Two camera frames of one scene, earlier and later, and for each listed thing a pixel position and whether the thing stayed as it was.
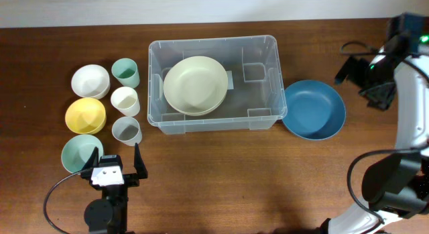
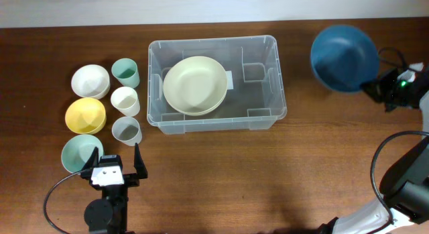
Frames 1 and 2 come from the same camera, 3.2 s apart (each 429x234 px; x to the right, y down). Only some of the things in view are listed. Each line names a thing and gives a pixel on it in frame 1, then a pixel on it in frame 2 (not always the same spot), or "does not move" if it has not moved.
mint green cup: [126, 71] does not move
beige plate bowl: [194, 99] does not move
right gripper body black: [379, 73] → [393, 91]
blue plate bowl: [316, 109] → [344, 57]
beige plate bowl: [196, 86] does not move
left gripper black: [133, 180] does not move
